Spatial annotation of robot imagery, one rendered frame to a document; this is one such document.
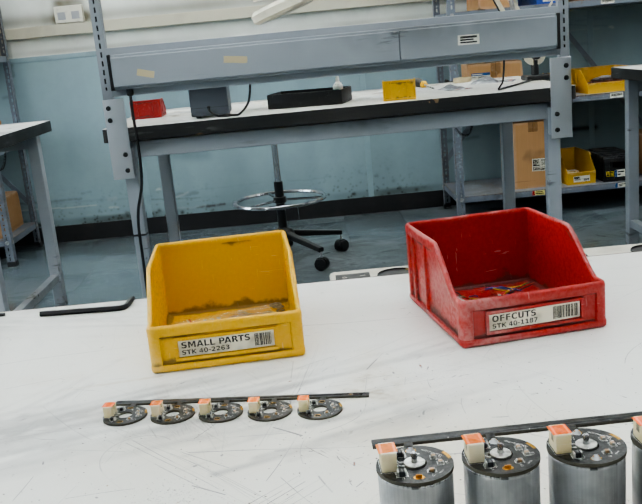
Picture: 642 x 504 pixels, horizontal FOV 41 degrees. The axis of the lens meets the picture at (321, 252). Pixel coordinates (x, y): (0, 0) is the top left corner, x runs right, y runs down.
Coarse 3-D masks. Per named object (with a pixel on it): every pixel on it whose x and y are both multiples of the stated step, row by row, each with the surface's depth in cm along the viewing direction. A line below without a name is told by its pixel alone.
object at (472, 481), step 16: (496, 448) 28; (464, 480) 28; (480, 480) 27; (496, 480) 27; (512, 480) 27; (528, 480) 27; (480, 496) 27; (496, 496) 27; (512, 496) 27; (528, 496) 27
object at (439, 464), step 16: (400, 448) 29; (416, 448) 29; (432, 448) 29; (400, 464) 28; (432, 464) 27; (448, 464) 27; (384, 480) 27; (400, 480) 27; (416, 480) 27; (432, 480) 26
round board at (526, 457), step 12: (492, 444) 28; (504, 444) 28; (516, 444) 28; (528, 444) 28; (516, 456) 27; (528, 456) 27; (540, 456) 27; (468, 468) 27; (480, 468) 27; (492, 468) 27; (516, 468) 27; (528, 468) 27
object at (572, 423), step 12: (564, 420) 30; (576, 420) 30; (588, 420) 29; (600, 420) 29; (612, 420) 29; (624, 420) 29; (444, 432) 30; (456, 432) 29; (468, 432) 29; (480, 432) 29; (492, 432) 29; (504, 432) 29; (516, 432) 29; (528, 432) 29; (372, 444) 29; (396, 444) 29; (408, 444) 29
